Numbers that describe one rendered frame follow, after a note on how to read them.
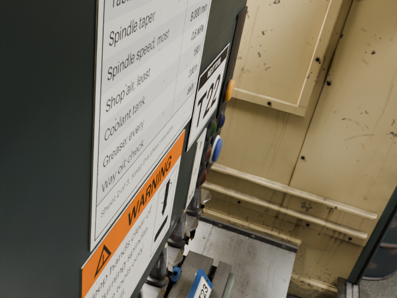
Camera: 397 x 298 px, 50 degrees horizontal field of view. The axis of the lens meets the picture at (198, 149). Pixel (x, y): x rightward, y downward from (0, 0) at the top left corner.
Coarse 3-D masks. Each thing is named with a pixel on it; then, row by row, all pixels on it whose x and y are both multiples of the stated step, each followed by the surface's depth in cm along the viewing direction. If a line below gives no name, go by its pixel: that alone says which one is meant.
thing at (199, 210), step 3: (201, 201) 102; (201, 204) 101; (201, 207) 101; (186, 210) 98; (189, 210) 98; (192, 210) 98; (195, 210) 98; (198, 210) 99; (201, 210) 99; (186, 213) 98; (189, 213) 98; (192, 213) 98; (195, 213) 98; (198, 213) 99; (195, 216) 99; (198, 216) 100
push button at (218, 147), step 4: (220, 140) 51; (216, 144) 50; (220, 144) 51; (216, 148) 50; (220, 148) 51; (216, 152) 50; (212, 156) 50; (216, 156) 50; (212, 160) 51; (216, 160) 51
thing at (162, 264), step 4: (164, 248) 78; (164, 252) 78; (160, 256) 78; (164, 256) 79; (160, 260) 79; (164, 260) 79; (156, 264) 79; (160, 264) 79; (164, 264) 80; (152, 268) 80; (156, 268) 79; (160, 268) 80; (164, 268) 80; (152, 272) 80; (156, 272) 80; (160, 272) 80; (164, 272) 81; (152, 276) 80; (156, 276) 80; (160, 276) 80
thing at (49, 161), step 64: (0, 0) 10; (64, 0) 13; (0, 64) 11; (64, 64) 14; (0, 128) 11; (64, 128) 15; (0, 192) 12; (64, 192) 16; (0, 256) 13; (64, 256) 18
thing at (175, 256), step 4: (168, 248) 88; (172, 248) 88; (176, 248) 89; (168, 252) 87; (172, 252) 88; (176, 252) 88; (180, 252) 88; (168, 256) 87; (172, 256) 87; (176, 256) 87; (180, 256) 87; (168, 260) 86; (172, 260) 86; (176, 260) 86; (180, 260) 86; (172, 264) 85; (176, 264) 86
